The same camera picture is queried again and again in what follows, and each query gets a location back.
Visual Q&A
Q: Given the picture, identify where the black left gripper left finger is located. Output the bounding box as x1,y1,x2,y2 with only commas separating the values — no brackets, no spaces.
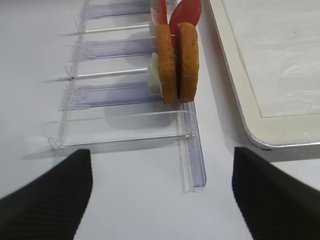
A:
0,149,93,240

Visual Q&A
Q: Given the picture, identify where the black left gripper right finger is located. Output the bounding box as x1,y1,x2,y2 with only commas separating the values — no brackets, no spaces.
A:
231,147,320,240

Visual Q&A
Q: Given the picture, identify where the bun bottom slice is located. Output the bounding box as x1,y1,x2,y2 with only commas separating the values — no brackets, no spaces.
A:
177,22,200,103

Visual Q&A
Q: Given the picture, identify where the red tomato slice front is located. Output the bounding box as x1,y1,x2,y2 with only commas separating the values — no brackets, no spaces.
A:
169,0,202,35

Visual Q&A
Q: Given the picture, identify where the red tomato slice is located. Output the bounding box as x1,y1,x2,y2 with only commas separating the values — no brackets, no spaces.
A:
158,0,168,25
169,0,202,35

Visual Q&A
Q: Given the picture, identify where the red tomato slice back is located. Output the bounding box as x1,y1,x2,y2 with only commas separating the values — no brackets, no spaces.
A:
158,0,168,25

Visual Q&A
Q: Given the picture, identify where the clear left divider rack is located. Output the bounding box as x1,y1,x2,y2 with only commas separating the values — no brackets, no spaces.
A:
41,0,207,192

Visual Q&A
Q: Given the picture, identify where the cream metal tray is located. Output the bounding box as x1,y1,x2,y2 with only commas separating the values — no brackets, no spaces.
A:
210,0,320,149

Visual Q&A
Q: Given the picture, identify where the white tray liner paper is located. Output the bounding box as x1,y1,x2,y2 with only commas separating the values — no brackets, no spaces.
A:
224,0,320,118

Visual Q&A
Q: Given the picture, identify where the brown bun in left rack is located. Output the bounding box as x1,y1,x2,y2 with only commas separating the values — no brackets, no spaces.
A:
156,24,178,104

